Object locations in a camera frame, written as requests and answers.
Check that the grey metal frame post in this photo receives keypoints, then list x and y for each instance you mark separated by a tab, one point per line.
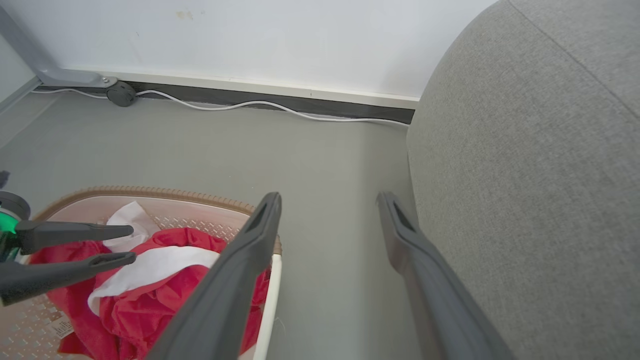
75	77

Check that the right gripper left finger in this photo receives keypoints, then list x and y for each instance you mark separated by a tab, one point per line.
220	300

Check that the grey side skirting strip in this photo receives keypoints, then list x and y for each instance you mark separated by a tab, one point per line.
17	95

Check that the black round frame foot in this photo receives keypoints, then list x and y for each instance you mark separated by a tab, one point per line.
121	94

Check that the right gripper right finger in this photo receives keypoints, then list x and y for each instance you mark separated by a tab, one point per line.
435	300

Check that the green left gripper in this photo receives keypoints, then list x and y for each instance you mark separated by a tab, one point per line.
7	225

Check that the white and black baseboard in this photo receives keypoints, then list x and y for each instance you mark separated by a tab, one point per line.
300	96

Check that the cream perforated laundry basket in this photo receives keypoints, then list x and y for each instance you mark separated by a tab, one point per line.
200	222

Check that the printed basket sticker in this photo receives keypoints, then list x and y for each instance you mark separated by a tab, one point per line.
62	328

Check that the red and white shirt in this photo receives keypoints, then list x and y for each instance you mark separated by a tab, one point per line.
140	310

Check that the grey fabric sofa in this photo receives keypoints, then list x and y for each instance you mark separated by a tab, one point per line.
540	175

